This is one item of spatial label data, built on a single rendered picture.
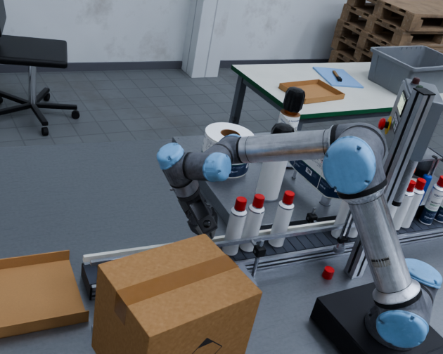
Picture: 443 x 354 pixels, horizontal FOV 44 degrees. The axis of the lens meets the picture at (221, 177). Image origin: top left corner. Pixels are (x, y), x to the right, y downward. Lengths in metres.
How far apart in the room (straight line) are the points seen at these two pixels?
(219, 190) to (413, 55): 2.58
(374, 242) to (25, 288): 0.95
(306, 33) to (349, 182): 5.34
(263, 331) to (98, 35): 4.10
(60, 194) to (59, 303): 0.54
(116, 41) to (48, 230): 3.72
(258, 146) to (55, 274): 0.70
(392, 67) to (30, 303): 2.91
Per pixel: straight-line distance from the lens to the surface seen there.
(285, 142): 1.43
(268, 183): 2.01
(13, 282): 1.66
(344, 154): 1.22
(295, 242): 1.88
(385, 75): 3.89
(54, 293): 1.62
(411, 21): 5.66
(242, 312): 1.28
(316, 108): 3.23
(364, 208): 1.28
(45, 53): 4.13
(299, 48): 6.54
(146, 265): 1.28
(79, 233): 1.84
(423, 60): 4.38
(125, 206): 1.97
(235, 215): 1.65
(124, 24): 5.37
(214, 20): 5.46
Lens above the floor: 1.96
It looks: 30 degrees down
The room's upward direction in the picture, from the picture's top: 12 degrees clockwise
